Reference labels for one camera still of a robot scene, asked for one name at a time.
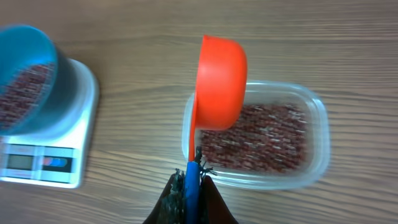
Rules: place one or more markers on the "red beans in bowl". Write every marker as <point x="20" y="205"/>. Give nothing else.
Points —
<point x="23" y="94"/>

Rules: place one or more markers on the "white digital kitchen scale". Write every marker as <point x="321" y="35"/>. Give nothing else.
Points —
<point x="55" y="155"/>

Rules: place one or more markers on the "blue metal bowl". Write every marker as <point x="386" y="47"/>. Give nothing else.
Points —
<point x="23" y="46"/>

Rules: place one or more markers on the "clear plastic container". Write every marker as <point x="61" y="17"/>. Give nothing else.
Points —
<point x="318" y="139"/>

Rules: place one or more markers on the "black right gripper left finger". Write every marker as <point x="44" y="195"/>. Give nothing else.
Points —
<point x="170" y="207"/>

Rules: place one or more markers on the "pile of red beans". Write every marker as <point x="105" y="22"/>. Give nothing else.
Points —
<point x="265" y="138"/>

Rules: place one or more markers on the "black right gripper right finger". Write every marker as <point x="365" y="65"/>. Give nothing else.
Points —
<point x="215" y="210"/>

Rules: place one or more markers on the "red measuring scoop blue handle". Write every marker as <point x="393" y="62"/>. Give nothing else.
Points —
<point x="217" y="102"/>

